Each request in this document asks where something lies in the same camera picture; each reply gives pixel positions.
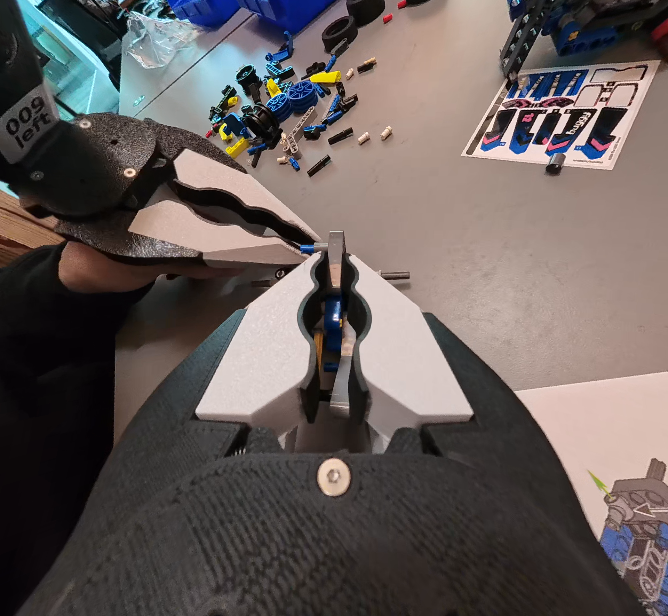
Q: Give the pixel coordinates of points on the pile of loose lego pieces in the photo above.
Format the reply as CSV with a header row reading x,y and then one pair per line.
x,y
297,91

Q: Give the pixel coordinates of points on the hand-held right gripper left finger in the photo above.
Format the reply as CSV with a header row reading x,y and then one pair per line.
x,y
255,355

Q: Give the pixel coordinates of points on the person's dark clothed torso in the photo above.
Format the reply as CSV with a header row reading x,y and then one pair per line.
x,y
41,470

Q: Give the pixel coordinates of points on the blue grey lego sub-assembly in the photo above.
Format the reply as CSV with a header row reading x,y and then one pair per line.
x,y
336,261

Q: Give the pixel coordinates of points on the small dark grey lego cylinder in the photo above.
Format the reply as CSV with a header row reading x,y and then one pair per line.
x,y
556,163

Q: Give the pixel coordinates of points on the clear plastic bag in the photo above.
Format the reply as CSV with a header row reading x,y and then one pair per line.
x,y
156,36

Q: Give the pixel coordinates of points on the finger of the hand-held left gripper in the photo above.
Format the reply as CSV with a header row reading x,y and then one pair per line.
x,y
229,177
208,240

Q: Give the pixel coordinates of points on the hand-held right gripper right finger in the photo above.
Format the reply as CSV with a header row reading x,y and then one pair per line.
x,y
417,360

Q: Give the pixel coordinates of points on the person's left hand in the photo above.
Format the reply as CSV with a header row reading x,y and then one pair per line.
x,y
130,276

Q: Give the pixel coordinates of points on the lego instruction booklet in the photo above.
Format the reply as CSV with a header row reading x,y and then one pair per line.
x,y
600,428

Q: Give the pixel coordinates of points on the lego sticker sheet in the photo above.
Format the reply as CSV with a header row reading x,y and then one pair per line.
x,y
522,125

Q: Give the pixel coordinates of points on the partly built lego buggy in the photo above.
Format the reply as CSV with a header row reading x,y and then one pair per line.
x,y
574,26

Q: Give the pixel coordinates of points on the wooden board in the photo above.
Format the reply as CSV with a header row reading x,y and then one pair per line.
x,y
21,229

